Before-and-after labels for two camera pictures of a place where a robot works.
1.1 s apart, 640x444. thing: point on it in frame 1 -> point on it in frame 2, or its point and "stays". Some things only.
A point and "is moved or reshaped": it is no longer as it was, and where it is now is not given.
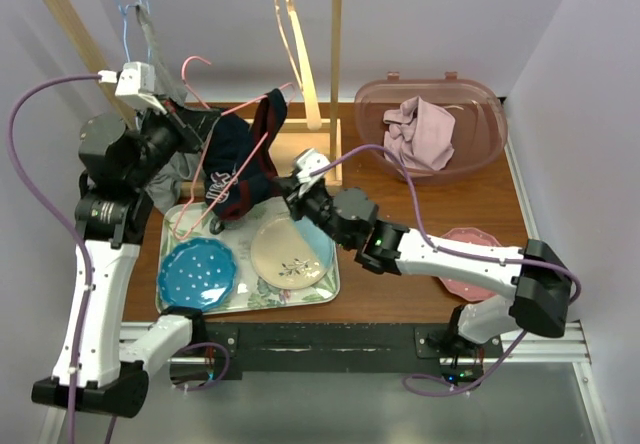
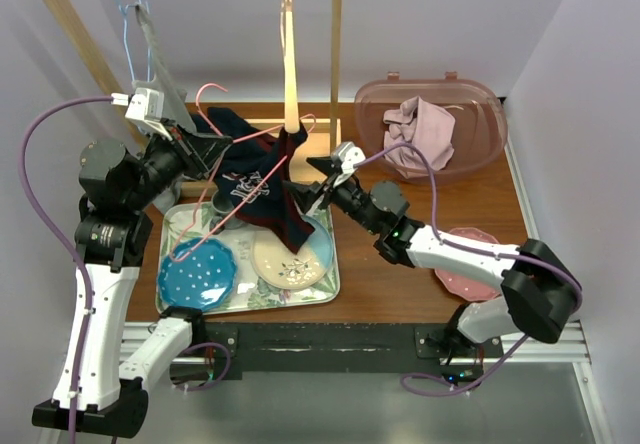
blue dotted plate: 197,272 stays
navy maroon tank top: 240,163 is moved or reshaped
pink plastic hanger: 207,111 -> 174,257
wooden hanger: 309,89 -> 291,113
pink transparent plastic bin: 480,127 stays
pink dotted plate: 463,289 stays
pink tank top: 420,134 stays
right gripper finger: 285,186 -> 306,194
